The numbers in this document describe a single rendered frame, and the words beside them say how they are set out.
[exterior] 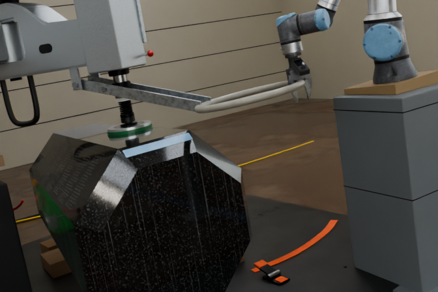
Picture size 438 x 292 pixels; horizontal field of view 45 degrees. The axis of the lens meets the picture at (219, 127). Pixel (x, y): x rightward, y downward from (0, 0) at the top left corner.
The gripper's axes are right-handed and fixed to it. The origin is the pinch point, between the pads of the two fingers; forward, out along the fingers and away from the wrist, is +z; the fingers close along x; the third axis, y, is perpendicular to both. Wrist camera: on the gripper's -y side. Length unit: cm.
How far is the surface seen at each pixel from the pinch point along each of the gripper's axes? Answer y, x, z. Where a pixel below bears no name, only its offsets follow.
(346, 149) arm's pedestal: 5.2, -16.2, 28.0
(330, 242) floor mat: 45, -10, 86
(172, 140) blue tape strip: -6, 60, 4
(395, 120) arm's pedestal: -23.0, -29.6, 14.4
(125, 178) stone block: -21, 81, 12
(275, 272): 16, 27, 82
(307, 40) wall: 622, -176, -19
